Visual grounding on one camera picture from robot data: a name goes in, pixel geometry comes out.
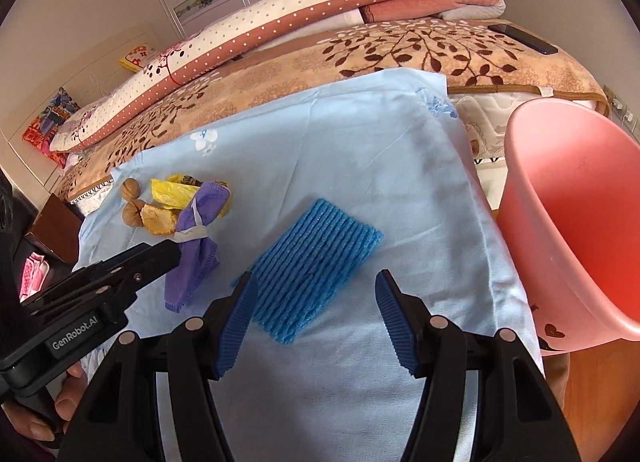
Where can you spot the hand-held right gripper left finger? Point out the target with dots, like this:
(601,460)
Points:
(235,324)

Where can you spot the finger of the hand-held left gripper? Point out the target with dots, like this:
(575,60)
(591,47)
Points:
(80,297)
(145,262)

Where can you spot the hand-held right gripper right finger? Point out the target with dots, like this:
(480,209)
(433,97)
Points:
(395,319)

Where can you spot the blue foam net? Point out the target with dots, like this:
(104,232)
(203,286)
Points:
(310,262)

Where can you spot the pink plastic bucket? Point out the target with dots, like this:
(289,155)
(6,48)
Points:
(575,192)

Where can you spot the person's left hand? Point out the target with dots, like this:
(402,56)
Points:
(70,397)

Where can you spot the dried yellow peel piece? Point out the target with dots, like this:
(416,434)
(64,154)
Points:
(159,219)

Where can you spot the walnut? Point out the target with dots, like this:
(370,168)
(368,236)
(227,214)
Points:
(132,214)
(131,189)

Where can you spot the pink patterned bag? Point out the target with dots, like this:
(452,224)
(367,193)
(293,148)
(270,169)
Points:
(35,274)

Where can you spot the brown wooden nightstand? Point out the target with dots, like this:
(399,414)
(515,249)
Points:
(55,229)

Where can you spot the yellow wrapper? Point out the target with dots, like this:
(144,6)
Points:
(167,192)

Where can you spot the colourful printed pillow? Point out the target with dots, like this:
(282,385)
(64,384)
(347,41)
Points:
(50,124)

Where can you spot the light blue floral cloth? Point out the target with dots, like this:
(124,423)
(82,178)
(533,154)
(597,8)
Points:
(350,142)

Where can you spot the yellow floral pillow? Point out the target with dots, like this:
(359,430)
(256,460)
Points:
(137,57)

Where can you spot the cream bed headboard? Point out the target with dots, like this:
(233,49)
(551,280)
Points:
(75,67)

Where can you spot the white quilted mattress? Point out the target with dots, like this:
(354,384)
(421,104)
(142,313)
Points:
(480,117)

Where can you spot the brown leaf-print blanket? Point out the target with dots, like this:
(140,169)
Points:
(400,52)

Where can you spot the polka-dot folded quilt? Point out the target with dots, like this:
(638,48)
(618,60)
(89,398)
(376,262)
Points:
(300,7)

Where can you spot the black smartphone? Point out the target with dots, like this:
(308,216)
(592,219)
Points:
(522,38)

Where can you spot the pink folded blanket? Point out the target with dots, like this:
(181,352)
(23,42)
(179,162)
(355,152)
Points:
(435,4)

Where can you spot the white folded sheet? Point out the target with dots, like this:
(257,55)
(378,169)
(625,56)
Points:
(487,9)

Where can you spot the wall socket with charger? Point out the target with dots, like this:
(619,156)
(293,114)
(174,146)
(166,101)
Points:
(620,104)

